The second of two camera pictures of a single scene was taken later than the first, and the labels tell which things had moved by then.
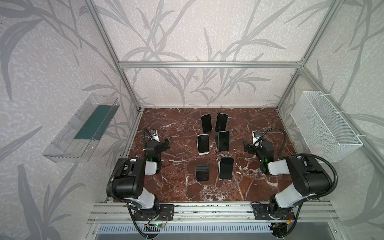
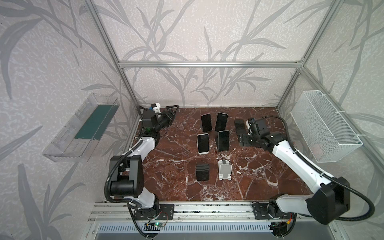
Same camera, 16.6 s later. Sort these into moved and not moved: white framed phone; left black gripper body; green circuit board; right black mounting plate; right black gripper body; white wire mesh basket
Moved: right black gripper body; left black gripper body
Not moved: white framed phone; right black mounting plate; green circuit board; white wire mesh basket
